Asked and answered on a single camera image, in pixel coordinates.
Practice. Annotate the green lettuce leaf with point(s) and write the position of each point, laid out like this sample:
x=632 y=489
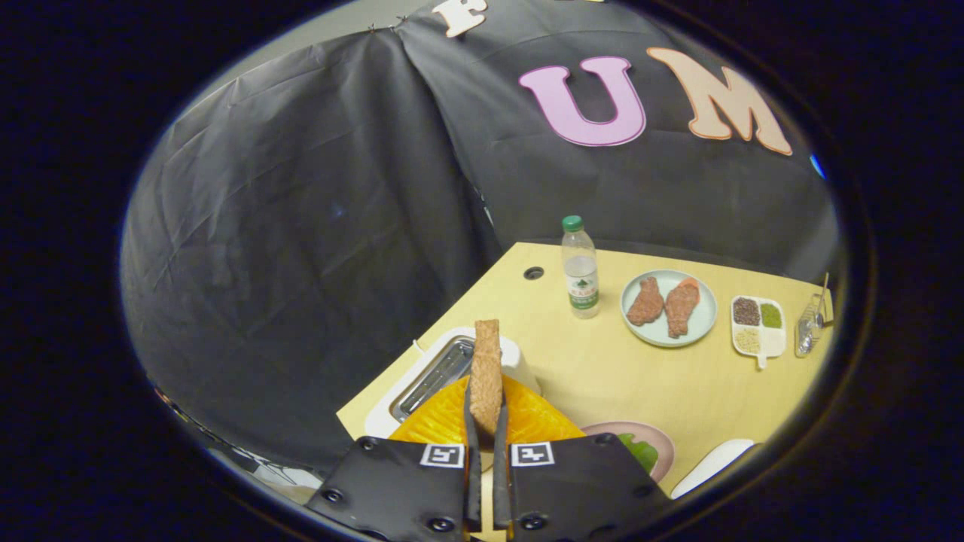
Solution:
x=642 y=453

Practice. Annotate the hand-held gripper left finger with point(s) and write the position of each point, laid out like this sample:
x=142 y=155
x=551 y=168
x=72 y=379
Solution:
x=473 y=467

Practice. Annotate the clear water bottle green cap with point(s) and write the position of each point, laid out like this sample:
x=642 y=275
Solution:
x=581 y=271

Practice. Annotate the brown crust bread slice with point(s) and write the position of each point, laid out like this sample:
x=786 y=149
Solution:
x=486 y=369

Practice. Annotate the light blue plate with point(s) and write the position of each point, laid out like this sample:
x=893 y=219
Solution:
x=704 y=320

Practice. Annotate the pink plate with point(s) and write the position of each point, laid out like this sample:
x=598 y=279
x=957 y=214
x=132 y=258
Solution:
x=663 y=444

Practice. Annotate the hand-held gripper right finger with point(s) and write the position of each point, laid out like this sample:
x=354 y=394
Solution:
x=500 y=467

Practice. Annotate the white toaster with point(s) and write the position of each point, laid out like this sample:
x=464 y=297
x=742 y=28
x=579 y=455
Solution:
x=520 y=361

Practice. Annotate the white divided seasoning dish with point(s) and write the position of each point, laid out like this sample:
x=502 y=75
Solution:
x=772 y=342

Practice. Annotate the brown meat piece orange edge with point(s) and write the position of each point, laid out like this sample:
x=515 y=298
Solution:
x=680 y=309

